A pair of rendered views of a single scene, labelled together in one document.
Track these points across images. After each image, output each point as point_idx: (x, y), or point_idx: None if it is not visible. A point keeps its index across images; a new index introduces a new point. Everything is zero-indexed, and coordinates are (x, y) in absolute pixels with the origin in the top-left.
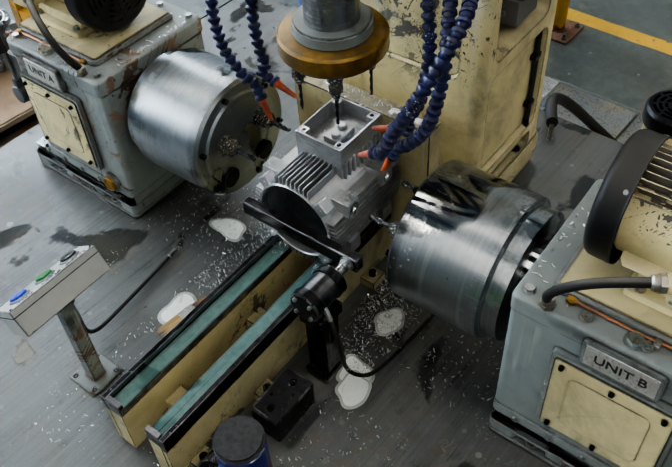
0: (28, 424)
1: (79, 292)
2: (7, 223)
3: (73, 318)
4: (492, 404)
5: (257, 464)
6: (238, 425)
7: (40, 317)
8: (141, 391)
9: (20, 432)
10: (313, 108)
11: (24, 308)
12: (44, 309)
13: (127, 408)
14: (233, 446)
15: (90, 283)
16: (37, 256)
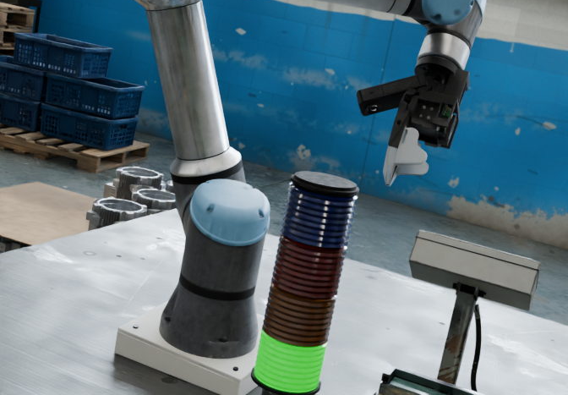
0: (349, 394)
1: (482, 278)
2: (563, 362)
3: (461, 316)
4: None
5: (304, 208)
6: (342, 181)
7: (433, 258)
8: (417, 394)
9: (337, 391)
10: None
11: (432, 238)
12: (443, 257)
13: (390, 391)
14: (313, 176)
15: (499, 283)
16: (543, 381)
